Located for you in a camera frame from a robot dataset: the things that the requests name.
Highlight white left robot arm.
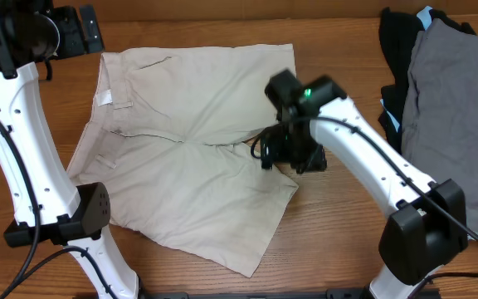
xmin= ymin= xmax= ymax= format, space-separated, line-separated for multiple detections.
xmin=0 ymin=1 xmax=144 ymax=298

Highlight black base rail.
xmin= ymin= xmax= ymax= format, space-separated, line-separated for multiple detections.
xmin=139 ymin=288 xmax=373 ymax=299

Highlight grey garment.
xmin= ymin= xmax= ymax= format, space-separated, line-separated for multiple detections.
xmin=402 ymin=19 xmax=478 ymax=233

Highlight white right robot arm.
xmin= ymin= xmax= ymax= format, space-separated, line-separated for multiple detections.
xmin=261 ymin=69 xmax=467 ymax=298

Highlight beige khaki shorts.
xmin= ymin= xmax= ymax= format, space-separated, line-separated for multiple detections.
xmin=67 ymin=44 xmax=298 ymax=277

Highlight black garment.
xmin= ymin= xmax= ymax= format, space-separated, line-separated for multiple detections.
xmin=378 ymin=7 xmax=477 ymax=154

